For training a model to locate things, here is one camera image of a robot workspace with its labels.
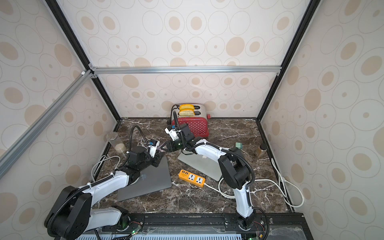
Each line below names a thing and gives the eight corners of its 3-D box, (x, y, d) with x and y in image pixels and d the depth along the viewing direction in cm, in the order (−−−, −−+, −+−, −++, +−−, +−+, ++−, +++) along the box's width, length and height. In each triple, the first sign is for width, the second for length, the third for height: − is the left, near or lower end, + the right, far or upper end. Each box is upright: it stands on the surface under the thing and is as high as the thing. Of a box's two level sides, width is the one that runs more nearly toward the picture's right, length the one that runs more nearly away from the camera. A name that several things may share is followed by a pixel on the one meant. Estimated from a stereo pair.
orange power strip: (176, 179, 90) (176, 177, 88) (180, 170, 94) (180, 168, 91) (202, 189, 86) (203, 187, 84) (206, 180, 90) (206, 177, 87)
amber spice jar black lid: (254, 157, 100) (258, 149, 93) (256, 150, 103) (260, 142, 96) (261, 159, 99) (266, 152, 92) (262, 152, 102) (267, 145, 95)
